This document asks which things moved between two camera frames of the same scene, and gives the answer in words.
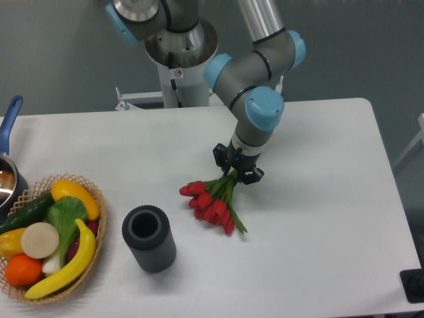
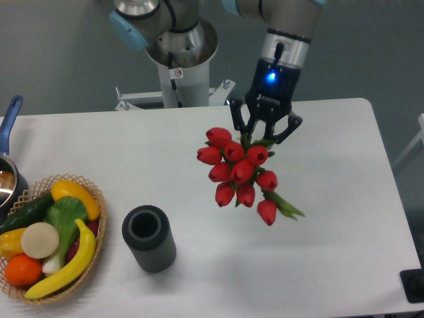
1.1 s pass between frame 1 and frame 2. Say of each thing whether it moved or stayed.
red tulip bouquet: moved
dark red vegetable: stayed
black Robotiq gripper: moved
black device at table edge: stayed
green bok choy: stayed
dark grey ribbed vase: stayed
